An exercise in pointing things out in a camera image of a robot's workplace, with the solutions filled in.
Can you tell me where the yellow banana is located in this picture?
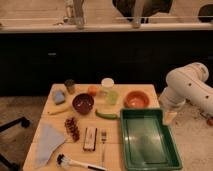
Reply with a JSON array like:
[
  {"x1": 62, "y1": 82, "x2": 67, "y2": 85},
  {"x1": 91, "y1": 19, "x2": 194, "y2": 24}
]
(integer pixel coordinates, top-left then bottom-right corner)
[{"x1": 47, "y1": 106, "x2": 71, "y2": 115}]

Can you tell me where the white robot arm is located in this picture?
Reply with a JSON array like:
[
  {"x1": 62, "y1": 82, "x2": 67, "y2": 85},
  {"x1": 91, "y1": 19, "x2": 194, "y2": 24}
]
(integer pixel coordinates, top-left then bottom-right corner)
[{"x1": 159, "y1": 62, "x2": 213, "y2": 125}]

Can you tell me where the green translucent cup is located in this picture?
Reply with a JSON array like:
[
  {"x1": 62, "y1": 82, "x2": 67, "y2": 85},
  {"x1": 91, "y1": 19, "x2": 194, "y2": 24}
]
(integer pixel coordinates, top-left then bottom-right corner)
[{"x1": 106, "y1": 91, "x2": 118, "y2": 105}]

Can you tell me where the dark paper cup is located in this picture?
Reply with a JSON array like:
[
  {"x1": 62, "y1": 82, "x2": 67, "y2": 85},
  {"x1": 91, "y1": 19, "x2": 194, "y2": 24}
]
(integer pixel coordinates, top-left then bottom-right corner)
[{"x1": 64, "y1": 79, "x2": 75, "y2": 94}]

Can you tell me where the green plastic tray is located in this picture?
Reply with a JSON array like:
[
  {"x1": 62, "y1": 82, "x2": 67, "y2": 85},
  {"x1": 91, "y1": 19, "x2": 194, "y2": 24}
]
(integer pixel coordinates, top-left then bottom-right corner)
[{"x1": 120, "y1": 108, "x2": 182, "y2": 171}]

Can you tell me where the orange bowl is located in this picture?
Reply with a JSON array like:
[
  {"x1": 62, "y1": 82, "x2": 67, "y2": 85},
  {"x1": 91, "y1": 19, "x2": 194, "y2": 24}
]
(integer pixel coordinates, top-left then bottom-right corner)
[{"x1": 124, "y1": 91, "x2": 150, "y2": 108}]

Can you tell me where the small brown object on floor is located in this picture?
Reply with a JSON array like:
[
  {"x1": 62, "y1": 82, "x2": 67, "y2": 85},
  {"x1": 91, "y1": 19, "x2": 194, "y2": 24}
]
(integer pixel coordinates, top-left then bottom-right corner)
[{"x1": 206, "y1": 118, "x2": 213, "y2": 126}]

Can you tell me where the silver fork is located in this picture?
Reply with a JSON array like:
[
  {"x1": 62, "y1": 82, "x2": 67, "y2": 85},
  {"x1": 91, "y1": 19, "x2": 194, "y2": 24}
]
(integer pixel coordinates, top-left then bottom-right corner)
[{"x1": 101, "y1": 130, "x2": 107, "y2": 165}]

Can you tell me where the black white eraser block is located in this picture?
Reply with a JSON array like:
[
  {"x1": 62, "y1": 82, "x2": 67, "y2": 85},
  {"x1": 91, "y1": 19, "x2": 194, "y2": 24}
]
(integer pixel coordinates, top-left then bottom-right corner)
[{"x1": 83, "y1": 127, "x2": 97, "y2": 151}]

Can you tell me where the orange fruit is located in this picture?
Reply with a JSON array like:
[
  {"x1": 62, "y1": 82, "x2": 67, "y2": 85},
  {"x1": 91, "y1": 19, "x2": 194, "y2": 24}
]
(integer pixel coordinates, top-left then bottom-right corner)
[{"x1": 87, "y1": 85, "x2": 98, "y2": 96}]

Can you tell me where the dark maroon bowl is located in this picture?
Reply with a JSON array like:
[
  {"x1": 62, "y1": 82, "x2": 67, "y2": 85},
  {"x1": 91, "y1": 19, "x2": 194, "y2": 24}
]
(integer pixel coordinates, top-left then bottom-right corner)
[{"x1": 72, "y1": 93, "x2": 94, "y2": 115}]

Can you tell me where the brown grape bunch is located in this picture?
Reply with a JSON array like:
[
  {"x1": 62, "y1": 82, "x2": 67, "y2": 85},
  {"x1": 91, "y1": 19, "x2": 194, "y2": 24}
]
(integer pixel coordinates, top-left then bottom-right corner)
[{"x1": 65, "y1": 117, "x2": 80, "y2": 142}]

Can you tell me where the blue sponge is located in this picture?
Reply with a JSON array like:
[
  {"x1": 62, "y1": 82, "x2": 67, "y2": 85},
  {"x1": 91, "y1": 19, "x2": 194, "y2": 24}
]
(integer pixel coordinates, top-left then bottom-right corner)
[{"x1": 52, "y1": 90, "x2": 65, "y2": 105}]

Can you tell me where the light blue cloth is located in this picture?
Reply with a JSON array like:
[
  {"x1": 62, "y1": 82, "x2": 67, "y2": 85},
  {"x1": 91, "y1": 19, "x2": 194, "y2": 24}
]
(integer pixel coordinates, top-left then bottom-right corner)
[{"x1": 34, "y1": 123, "x2": 65, "y2": 168}]

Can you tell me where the black office chair base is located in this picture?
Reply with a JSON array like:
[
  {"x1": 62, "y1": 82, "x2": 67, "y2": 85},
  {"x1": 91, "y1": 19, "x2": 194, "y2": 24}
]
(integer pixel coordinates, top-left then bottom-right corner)
[{"x1": 0, "y1": 117, "x2": 31, "y2": 171}]

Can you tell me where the white handled dish brush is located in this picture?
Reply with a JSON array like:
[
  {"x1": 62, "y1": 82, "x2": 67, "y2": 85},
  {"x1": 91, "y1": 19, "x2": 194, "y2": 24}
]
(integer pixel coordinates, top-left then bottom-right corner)
[{"x1": 57, "y1": 154, "x2": 107, "y2": 171}]

